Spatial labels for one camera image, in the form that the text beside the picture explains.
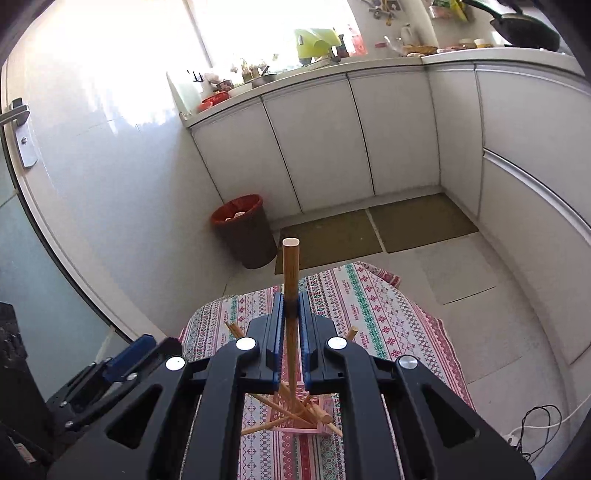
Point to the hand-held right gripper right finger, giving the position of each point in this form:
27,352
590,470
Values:
304,332

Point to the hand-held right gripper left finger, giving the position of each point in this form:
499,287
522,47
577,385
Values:
277,332

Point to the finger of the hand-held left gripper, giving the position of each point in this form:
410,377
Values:
168,348
131,357

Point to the single wooden chopstick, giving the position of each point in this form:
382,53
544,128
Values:
291,267

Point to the bunch of wooden chopsticks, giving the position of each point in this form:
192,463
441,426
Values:
263,427

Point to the pink perforated utensil holder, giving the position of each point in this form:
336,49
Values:
307,429

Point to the patterned red green tablecloth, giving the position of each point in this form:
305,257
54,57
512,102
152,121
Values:
392,323

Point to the brown floor mat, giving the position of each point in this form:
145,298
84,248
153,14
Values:
420,221
328,240

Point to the red rimmed brown trash bin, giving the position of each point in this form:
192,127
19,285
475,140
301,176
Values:
249,235

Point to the dark object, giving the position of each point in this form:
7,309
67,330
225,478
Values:
11,341

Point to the glass sliding door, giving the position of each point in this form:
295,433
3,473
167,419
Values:
41,277

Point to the white kitchen cabinets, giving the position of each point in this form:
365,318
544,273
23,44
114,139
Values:
323,138

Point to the white power strip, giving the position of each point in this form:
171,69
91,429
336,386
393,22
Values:
513,436

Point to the red bowl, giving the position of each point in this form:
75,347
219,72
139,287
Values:
213,100

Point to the metal bowl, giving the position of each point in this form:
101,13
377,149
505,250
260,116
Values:
261,81

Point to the white cutting board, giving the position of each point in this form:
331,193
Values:
182,94

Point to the green plastic item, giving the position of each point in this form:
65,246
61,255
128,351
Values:
316,44

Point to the dark sauce bottle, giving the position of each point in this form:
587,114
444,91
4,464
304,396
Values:
344,46

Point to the plate of food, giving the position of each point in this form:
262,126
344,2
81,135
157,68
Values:
421,49

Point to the black wok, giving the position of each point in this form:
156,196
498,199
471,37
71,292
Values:
521,30

